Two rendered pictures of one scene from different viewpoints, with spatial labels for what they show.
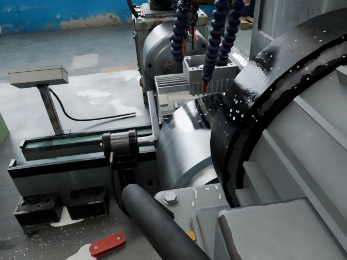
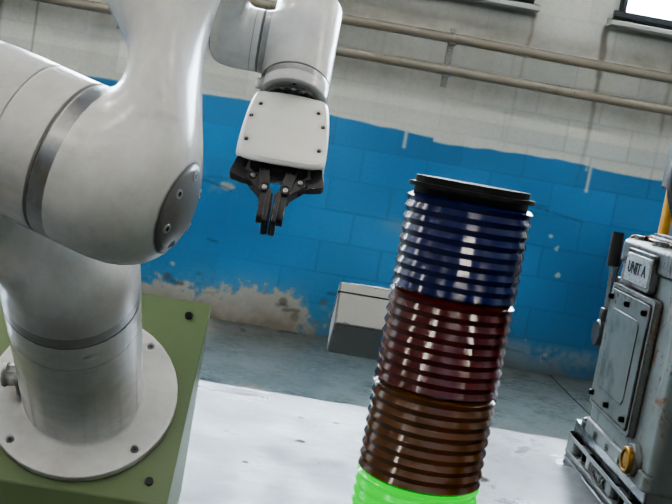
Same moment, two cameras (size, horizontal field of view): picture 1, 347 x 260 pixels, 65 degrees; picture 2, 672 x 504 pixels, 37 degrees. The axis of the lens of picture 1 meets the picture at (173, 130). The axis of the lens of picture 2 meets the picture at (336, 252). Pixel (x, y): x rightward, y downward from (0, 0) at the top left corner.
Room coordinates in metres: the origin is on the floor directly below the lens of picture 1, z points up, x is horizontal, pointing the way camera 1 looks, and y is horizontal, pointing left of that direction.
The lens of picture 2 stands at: (-0.16, 0.47, 1.23)
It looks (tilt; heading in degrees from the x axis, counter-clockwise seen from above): 6 degrees down; 4
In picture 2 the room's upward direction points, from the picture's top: 10 degrees clockwise
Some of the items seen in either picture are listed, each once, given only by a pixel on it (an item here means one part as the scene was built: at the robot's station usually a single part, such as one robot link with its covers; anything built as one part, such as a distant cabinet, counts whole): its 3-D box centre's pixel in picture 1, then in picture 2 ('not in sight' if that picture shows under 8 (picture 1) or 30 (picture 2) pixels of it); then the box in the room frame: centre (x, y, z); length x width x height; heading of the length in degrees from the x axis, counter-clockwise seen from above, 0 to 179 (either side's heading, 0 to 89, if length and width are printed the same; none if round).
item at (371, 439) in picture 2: not in sight; (426, 429); (0.32, 0.44, 1.10); 0.06 x 0.06 x 0.04
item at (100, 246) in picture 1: (108, 245); not in sight; (0.39, 0.18, 0.81); 0.09 x 0.03 x 0.02; 112
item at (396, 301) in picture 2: not in sight; (443, 339); (0.32, 0.44, 1.14); 0.06 x 0.06 x 0.04
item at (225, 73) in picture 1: (207, 74); not in sight; (0.68, -0.10, 1.11); 0.12 x 0.11 x 0.07; 96
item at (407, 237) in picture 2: not in sight; (461, 247); (0.32, 0.44, 1.19); 0.06 x 0.06 x 0.04
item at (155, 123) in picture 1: (153, 116); not in sight; (0.63, 0.05, 1.01); 0.26 x 0.04 x 0.03; 6
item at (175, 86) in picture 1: (193, 106); not in sight; (0.67, -0.06, 1.02); 0.20 x 0.19 x 0.19; 96
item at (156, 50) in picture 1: (175, 55); not in sight; (1.02, -0.02, 1.04); 0.37 x 0.25 x 0.25; 6
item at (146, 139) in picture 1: (139, 141); not in sight; (0.52, 0.08, 1.01); 0.08 x 0.02 x 0.02; 96
